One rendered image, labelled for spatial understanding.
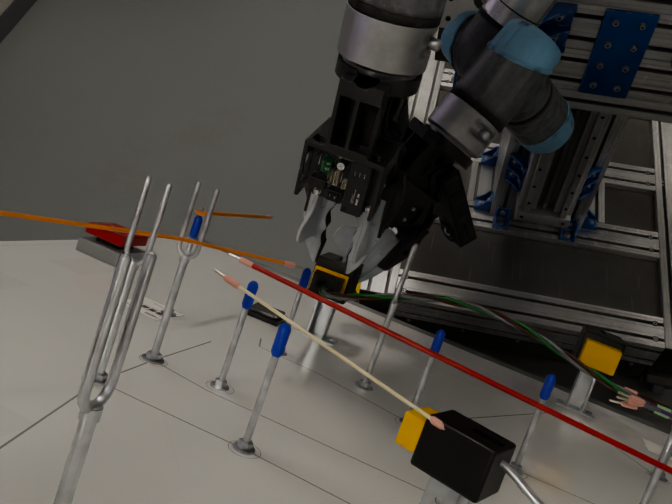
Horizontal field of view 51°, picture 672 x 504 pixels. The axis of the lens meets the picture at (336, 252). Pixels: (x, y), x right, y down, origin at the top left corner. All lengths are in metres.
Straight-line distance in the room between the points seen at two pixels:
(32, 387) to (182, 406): 0.10
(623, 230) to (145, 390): 1.71
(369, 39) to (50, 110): 2.31
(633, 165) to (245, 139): 1.27
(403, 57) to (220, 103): 2.13
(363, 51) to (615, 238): 1.55
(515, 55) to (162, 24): 2.41
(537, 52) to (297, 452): 0.52
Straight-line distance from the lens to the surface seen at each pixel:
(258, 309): 0.76
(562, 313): 1.85
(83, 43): 3.08
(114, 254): 0.80
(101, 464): 0.40
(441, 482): 0.42
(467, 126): 0.80
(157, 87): 2.78
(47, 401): 0.46
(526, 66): 0.81
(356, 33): 0.56
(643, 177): 2.23
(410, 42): 0.55
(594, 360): 0.85
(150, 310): 0.68
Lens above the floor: 1.71
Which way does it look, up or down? 53 degrees down
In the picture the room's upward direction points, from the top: straight up
